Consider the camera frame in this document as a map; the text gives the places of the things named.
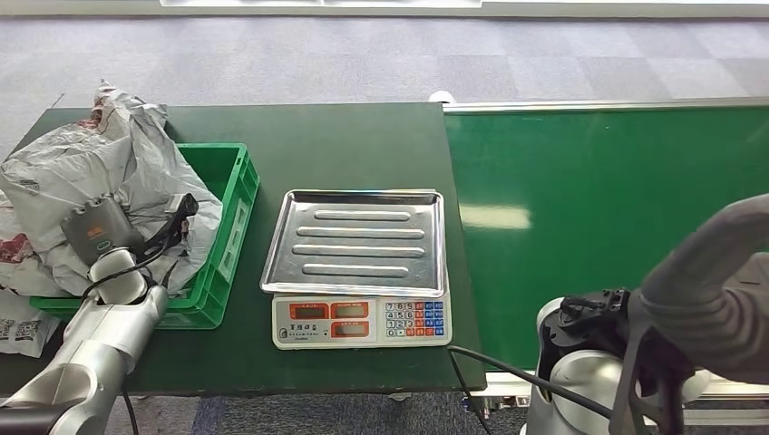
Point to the green plastic crate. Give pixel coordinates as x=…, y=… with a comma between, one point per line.
x=237, y=198

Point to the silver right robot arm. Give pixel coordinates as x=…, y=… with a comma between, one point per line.
x=709, y=288

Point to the white mailer with QR codes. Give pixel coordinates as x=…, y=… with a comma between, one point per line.
x=24, y=327

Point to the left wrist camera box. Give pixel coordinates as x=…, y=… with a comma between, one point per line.
x=180, y=210

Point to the grey plastic mailer package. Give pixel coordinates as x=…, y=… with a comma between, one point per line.
x=66, y=174

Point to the green conveyor belt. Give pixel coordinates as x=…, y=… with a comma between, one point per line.
x=601, y=180

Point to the crumpled white mailer package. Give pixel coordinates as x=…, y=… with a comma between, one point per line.
x=117, y=99

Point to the dark green table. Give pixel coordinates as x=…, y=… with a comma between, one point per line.
x=336, y=150

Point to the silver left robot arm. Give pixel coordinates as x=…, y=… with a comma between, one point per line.
x=102, y=336

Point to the steel scale tray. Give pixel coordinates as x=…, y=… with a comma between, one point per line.
x=360, y=240

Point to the white electronic scale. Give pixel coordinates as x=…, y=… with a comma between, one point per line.
x=360, y=327

